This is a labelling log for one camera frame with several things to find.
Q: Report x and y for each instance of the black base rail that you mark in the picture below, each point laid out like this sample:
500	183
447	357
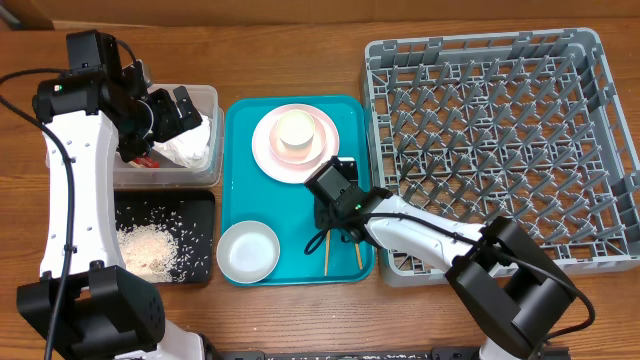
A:
439	353

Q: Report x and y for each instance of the pink plate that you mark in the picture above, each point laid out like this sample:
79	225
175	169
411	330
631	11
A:
285	172

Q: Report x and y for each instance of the red wrapper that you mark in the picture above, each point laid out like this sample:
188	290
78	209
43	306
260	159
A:
143	162

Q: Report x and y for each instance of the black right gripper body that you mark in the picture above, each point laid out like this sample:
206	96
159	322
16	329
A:
329	215

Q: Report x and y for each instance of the teal plastic tray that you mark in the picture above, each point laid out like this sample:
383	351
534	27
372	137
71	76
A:
288	209

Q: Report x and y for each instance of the clear plastic bin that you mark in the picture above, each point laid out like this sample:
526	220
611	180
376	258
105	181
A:
175	175

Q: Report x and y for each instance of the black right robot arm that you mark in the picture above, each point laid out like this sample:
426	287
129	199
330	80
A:
517	295

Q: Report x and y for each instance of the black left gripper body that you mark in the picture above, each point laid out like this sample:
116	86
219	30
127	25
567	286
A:
138	129

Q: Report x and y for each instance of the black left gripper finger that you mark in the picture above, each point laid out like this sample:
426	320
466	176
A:
184	102
168	126

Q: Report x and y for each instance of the white napkin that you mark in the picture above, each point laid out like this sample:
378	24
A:
189	149

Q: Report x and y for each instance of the white paper cup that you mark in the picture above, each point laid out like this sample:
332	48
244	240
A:
295	129

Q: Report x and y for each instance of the pile of rice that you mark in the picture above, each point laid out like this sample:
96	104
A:
162	246

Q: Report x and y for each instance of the black tray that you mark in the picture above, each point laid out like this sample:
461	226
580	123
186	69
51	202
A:
196	205

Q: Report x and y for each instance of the grey dishwasher rack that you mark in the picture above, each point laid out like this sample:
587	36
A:
526	125

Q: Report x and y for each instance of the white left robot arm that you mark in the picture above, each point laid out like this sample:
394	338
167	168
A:
85	303

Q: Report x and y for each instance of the pink small bowl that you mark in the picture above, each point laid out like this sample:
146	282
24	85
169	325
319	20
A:
302	155

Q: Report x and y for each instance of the grey small bowl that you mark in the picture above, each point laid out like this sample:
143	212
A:
248	252

